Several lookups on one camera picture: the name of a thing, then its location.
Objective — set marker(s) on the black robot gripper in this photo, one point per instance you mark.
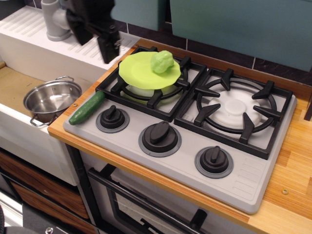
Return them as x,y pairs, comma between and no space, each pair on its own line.
87,18

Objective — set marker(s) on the black right burner grate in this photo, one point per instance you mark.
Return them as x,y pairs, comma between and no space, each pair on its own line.
242,113

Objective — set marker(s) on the black stove knob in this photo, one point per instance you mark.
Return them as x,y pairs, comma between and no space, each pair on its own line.
112,120
214,162
160,140

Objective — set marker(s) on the black right stove knob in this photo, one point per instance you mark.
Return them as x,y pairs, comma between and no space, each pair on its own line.
214,162

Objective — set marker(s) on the light green toy cauliflower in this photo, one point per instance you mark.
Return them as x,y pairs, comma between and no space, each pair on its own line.
161,61

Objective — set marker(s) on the black burner grate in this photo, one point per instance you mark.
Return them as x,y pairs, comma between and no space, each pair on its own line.
161,103
242,113

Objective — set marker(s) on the black oven door handle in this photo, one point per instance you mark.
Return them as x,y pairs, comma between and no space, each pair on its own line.
192,228

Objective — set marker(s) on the grey toy faucet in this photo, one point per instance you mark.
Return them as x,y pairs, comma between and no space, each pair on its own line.
55,20

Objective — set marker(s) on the dark green toy pickle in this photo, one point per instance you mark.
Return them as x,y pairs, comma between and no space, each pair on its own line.
87,109

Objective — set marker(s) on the lime green plastic plate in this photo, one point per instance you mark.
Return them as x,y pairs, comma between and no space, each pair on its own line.
136,71

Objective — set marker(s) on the black left stove knob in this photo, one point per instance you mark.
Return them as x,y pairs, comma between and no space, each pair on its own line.
112,120

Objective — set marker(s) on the black middle stove knob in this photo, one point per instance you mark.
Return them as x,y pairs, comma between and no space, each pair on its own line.
160,140

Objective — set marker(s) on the wooden drawer fronts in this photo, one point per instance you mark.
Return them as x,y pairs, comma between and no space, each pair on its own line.
45,193

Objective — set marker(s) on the grey toy stove top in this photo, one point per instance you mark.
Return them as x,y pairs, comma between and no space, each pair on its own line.
243,188

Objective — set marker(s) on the small stainless steel pot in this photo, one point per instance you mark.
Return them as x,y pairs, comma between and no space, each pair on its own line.
49,100

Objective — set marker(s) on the toy oven door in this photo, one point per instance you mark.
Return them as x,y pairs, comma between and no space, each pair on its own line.
140,207

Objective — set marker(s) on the black left burner grate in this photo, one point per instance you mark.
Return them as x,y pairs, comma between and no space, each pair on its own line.
161,103

